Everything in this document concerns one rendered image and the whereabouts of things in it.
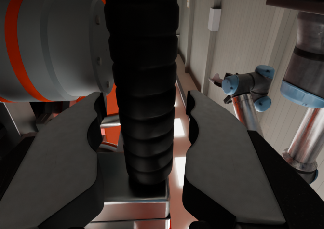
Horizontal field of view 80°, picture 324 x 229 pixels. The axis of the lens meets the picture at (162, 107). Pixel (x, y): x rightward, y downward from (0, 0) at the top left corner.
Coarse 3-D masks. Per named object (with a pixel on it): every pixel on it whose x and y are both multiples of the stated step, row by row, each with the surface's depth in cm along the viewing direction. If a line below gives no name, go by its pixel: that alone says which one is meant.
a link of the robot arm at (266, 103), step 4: (252, 96) 86; (256, 96) 84; (260, 96) 84; (264, 96) 83; (268, 96) 84; (256, 100) 84; (260, 100) 83; (264, 100) 82; (268, 100) 83; (256, 104) 84; (260, 104) 83; (264, 104) 83; (268, 104) 84; (256, 108) 85; (260, 108) 84; (264, 108) 85
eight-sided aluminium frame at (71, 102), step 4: (76, 100) 53; (48, 104) 48; (52, 104) 48; (56, 104) 50; (60, 104) 52; (64, 104) 48; (68, 104) 49; (72, 104) 50; (48, 108) 48; (52, 108) 48; (56, 108) 51; (64, 108) 48; (48, 112) 48; (52, 112) 48; (56, 112) 50
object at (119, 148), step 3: (120, 132) 28; (120, 135) 27; (120, 138) 26; (120, 141) 26; (120, 144) 26; (117, 147) 25; (120, 147) 25; (117, 150) 25; (120, 150) 25; (123, 150) 25
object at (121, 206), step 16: (112, 160) 17; (112, 176) 15; (128, 176) 15; (112, 192) 14; (128, 192) 14; (144, 192) 14; (160, 192) 14; (112, 208) 14; (128, 208) 14; (144, 208) 14; (160, 208) 14; (96, 224) 15; (112, 224) 15; (128, 224) 15; (144, 224) 15; (160, 224) 15
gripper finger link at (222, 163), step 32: (192, 96) 11; (192, 128) 9; (224, 128) 8; (192, 160) 7; (224, 160) 7; (256, 160) 7; (192, 192) 6; (224, 192) 6; (256, 192) 6; (224, 224) 6
